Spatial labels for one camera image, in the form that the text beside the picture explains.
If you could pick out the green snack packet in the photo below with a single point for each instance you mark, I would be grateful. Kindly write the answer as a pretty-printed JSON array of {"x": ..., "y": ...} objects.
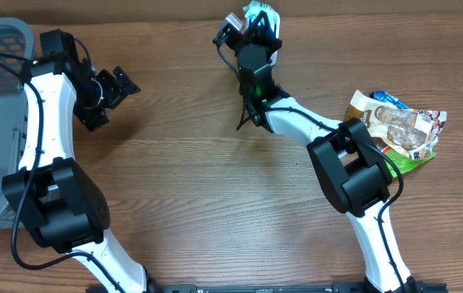
[{"x": 404, "y": 164}]

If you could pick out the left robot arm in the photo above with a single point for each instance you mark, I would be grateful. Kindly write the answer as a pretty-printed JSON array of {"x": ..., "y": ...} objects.
[{"x": 60, "y": 213}]

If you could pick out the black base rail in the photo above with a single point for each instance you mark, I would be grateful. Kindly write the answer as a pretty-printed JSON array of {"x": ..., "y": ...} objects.
[{"x": 339, "y": 287}]

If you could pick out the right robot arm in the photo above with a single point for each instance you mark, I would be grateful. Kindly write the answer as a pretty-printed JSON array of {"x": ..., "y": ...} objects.
[{"x": 354, "y": 175}]

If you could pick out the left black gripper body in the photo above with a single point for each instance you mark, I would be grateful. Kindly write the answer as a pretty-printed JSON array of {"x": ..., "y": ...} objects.
[{"x": 98, "y": 96}]

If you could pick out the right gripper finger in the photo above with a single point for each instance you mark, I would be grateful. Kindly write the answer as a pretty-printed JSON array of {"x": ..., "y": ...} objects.
[
  {"x": 255, "y": 22},
  {"x": 268, "y": 34}
]

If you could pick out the light teal snack packet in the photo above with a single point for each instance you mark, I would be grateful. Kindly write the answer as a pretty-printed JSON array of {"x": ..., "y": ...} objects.
[{"x": 257, "y": 6}]

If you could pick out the beige brown cookie bag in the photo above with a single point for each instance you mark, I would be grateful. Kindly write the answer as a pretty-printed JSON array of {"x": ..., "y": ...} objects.
[{"x": 412, "y": 133}]

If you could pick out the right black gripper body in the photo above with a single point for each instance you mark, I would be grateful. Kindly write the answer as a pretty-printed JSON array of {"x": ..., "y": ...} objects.
[{"x": 271, "y": 46}]

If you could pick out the blue snack bar wrapper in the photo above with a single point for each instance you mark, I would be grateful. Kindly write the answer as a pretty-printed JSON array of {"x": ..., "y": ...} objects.
[{"x": 385, "y": 97}]

